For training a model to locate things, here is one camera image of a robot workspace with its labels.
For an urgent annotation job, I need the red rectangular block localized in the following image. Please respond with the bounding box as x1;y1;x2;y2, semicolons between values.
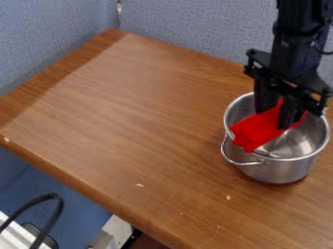
230;100;309;153

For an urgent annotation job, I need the stainless steel pot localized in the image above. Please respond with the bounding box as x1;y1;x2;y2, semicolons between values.
221;92;330;184

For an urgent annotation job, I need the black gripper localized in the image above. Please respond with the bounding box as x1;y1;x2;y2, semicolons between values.
245;32;332;130

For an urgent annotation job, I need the black cable loop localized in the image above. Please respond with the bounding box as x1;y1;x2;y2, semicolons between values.
0;192;65;249

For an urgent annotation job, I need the white ridged object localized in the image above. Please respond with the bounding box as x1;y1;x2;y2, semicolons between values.
0;211;59;249

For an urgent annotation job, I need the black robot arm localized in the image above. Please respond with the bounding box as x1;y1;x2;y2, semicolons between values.
245;0;333;129

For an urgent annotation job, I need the white table bracket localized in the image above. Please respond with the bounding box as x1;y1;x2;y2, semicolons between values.
88;215;132;249

